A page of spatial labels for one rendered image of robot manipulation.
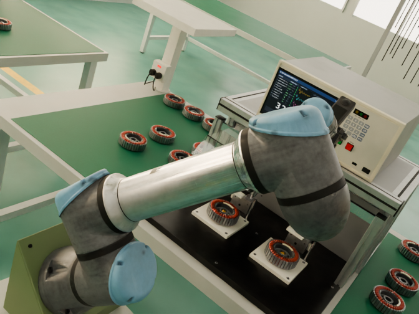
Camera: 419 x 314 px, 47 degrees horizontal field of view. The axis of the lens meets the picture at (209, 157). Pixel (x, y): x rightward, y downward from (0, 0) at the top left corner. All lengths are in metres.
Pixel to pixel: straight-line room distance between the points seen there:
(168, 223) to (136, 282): 0.61
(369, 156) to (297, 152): 0.80
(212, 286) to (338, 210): 0.72
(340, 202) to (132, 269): 0.41
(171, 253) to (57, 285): 0.51
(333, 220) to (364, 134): 0.76
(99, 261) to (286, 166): 0.41
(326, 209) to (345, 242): 1.01
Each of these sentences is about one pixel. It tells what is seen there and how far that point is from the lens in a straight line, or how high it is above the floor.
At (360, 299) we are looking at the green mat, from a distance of 1.70.
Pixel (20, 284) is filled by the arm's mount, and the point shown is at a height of 0.85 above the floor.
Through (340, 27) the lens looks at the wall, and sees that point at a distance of 8.11.
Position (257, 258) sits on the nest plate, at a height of 0.78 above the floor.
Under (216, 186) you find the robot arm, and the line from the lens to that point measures 0.80.
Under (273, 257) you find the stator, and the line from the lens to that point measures 1.53.
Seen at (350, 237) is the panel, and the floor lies 0.86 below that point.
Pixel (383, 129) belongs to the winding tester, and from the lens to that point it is 1.50.
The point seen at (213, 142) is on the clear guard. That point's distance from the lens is 1.46.
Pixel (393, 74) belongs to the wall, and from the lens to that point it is 7.91.
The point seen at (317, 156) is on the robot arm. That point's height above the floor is 1.39.
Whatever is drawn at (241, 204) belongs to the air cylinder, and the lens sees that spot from 1.74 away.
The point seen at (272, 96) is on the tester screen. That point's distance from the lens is 1.60.
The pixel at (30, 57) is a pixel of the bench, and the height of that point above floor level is 0.74.
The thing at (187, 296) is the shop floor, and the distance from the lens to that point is 2.48.
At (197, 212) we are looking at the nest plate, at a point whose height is 0.78.
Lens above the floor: 1.65
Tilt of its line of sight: 26 degrees down
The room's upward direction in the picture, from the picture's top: 22 degrees clockwise
